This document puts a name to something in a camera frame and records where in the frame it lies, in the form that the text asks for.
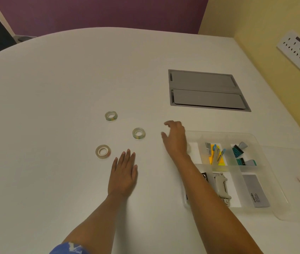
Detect person's right hand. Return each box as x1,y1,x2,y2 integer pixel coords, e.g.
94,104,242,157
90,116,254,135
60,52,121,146
161,120,190,159

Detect person's left hand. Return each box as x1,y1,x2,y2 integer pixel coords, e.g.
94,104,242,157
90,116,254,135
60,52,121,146
108,149,139,198

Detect person's left forearm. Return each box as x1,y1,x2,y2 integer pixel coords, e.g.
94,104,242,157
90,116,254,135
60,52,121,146
60,193,129,254

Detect person's right forearm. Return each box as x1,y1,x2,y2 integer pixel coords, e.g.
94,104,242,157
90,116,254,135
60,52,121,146
170,154,264,254

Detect yellow sticky note pad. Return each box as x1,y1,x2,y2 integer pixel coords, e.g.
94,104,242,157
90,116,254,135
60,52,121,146
209,143,226,166

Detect white stapler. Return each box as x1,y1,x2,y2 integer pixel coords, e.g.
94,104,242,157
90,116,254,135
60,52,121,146
213,172,232,208

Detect blue patterned sleeve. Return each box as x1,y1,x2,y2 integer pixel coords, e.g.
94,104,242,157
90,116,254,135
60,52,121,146
49,242,91,254

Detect grey flat card box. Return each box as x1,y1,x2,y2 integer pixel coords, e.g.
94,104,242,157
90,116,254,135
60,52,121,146
242,174,271,209

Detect clear plastic organizer tray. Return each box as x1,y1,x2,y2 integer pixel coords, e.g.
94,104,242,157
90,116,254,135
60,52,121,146
182,131,291,223

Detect grey table cable hatch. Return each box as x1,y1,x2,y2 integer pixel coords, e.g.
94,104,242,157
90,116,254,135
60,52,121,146
168,69,252,113

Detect large white wall socket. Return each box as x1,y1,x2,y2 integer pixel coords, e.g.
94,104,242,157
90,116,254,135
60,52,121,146
276,30,300,71

